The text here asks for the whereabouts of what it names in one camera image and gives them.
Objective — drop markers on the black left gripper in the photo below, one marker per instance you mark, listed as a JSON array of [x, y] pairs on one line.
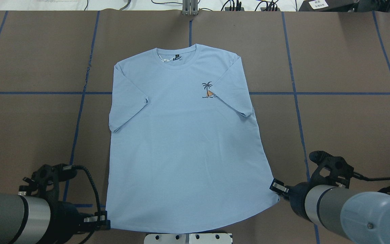
[[67, 216]]

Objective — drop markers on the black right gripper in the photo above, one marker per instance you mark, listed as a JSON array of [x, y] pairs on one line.
[[297, 200]]

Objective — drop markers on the light blue t-shirt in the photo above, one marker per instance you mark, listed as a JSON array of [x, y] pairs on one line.
[[185, 148]]

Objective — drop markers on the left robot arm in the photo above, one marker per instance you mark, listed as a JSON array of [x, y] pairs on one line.
[[36, 220]]

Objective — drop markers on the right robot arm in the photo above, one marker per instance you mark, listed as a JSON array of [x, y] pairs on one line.
[[361, 217]]

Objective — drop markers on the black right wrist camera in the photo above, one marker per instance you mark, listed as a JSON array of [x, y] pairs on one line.
[[331, 170]]

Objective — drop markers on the white pedestal column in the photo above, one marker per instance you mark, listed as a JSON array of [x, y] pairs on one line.
[[189, 238]]

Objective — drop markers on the aluminium frame post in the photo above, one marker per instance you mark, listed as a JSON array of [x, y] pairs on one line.
[[190, 7]]

